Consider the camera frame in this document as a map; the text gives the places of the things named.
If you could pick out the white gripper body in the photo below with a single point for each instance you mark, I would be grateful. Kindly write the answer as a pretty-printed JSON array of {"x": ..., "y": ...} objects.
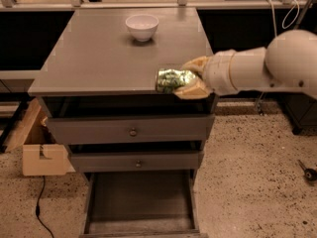
[{"x": 218, "y": 71}]

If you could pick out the grey metal rail frame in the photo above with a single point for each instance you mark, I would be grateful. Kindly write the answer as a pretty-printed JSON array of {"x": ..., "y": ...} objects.
[{"x": 30, "y": 29}]

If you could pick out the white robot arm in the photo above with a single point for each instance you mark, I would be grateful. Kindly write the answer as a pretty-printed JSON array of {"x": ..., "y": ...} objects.
[{"x": 287, "y": 64}]

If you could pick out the grey top drawer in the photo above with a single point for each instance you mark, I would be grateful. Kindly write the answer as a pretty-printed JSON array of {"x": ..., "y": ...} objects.
[{"x": 76, "y": 131}]

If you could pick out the grey wooden cabinet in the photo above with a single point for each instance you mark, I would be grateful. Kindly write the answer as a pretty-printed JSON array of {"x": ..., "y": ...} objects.
[{"x": 98, "y": 70}]

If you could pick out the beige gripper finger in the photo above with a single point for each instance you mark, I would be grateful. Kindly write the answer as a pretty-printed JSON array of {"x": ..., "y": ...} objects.
[
  {"x": 197, "y": 65},
  {"x": 196, "y": 89}
]

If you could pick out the white ceramic bowl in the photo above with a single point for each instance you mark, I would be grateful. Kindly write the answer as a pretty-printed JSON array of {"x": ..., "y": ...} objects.
[{"x": 142, "y": 26}]

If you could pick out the grey open bottom drawer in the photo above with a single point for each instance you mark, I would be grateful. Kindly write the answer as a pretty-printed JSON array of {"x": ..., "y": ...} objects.
[{"x": 150, "y": 204}]

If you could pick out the black tool on floor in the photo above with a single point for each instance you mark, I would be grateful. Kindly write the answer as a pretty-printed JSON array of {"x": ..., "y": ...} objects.
[{"x": 309, "y": 174}]

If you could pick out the dark side cabinet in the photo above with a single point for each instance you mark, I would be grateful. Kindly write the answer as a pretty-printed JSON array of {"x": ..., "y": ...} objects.
[{"x": 302, "y": 110}]

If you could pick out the crushed green can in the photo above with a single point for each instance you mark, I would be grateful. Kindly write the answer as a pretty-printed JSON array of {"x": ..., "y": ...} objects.
[{"x": 168, "y": 80}]

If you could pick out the grey middle drawer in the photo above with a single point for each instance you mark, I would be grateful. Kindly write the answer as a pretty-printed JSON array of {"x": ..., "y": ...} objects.
[{"x": 140, "y": 161}]

